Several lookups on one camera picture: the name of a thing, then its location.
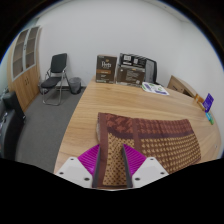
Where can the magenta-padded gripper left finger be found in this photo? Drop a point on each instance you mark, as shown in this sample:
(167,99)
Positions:
(71,170)

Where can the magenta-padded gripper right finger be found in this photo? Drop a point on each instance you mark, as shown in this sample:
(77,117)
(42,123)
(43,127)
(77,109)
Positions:
(150,170)

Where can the maroon patterned towel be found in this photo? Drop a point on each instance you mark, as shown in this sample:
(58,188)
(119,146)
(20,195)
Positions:
(163,141)

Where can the black leather sofa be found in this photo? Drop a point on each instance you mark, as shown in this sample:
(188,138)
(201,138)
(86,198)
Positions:
(10,130)

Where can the blue box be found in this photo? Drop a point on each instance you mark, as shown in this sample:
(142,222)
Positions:
(208,116)

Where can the green box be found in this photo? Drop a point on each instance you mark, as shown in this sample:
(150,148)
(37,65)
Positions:
(211,120)

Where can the white printed leaflet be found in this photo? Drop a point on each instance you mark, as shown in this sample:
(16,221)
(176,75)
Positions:
(154,88)

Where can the dark waste bin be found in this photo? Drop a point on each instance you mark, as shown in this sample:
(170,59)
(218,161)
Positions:
(75,85)

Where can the orange box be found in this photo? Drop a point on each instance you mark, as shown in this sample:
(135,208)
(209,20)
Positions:
(199,100)

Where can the purple standing card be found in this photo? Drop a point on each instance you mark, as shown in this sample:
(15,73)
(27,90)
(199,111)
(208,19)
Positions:
(208,101)

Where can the wooden side cabinet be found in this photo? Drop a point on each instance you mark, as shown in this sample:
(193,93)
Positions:
(180,85)

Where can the wooden glass-door cabinet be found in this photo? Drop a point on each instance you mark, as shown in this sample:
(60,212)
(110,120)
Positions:
(26,83)

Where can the large dark cardboard box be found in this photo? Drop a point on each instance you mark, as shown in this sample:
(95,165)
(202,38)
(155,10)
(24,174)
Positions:
(130,71)

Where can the small brown cardboard box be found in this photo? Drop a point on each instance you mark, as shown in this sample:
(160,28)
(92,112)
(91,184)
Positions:
(106,69)

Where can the black folding chair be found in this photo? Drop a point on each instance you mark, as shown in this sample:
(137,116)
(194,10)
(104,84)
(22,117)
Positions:
(58,63)

